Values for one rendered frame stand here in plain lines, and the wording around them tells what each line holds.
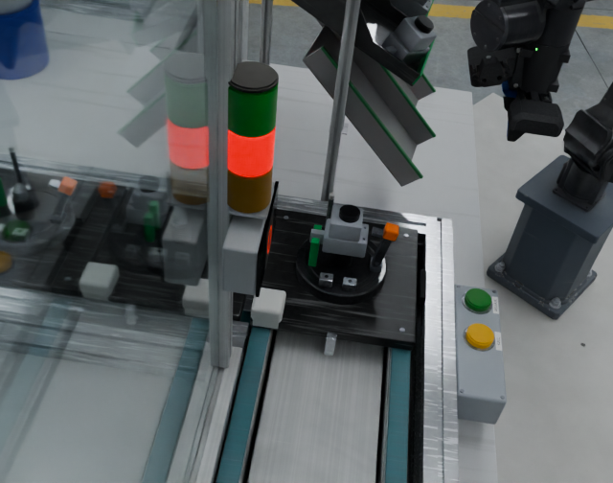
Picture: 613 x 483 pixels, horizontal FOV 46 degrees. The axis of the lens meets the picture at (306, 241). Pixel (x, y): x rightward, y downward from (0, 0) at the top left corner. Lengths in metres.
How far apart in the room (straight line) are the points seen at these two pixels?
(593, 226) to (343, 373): 0.45
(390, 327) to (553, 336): 0.33
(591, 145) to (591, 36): 3.11
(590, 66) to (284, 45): 1.52
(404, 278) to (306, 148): 0.49
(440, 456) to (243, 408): 0.26
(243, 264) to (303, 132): 0.82
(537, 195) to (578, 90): 2.52
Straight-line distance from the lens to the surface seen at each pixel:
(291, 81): 1.73
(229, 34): 0.67
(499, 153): 1.63
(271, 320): 1.05
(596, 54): 4.08
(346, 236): 1.04
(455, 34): 3.92
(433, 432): 0.99
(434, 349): 1.07
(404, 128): 1.35
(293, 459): 0.99
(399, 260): 1.16
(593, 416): 1.22
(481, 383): 1.05
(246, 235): 0.78
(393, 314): 1.08
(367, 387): 1.06
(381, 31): 1.21
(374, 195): 1.44
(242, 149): 0.72
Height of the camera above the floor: 1.79
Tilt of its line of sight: 45 degrees down
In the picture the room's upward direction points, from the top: 7 degrees clockwise
